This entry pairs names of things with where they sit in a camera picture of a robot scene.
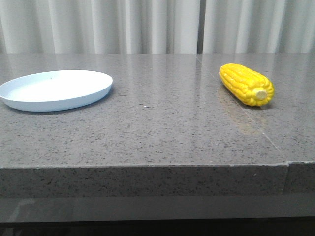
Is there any yellow plastic corn cob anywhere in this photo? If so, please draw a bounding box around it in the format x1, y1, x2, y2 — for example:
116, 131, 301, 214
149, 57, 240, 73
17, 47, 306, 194
219, 63, 275, 107

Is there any light blue round plate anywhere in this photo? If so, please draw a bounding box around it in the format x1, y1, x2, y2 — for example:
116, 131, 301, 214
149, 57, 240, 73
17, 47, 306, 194
0, 70, 113, 112

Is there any white pleated curtain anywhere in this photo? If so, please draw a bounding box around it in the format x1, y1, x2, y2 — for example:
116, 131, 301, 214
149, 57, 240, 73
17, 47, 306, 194
0, 0, 315, 54

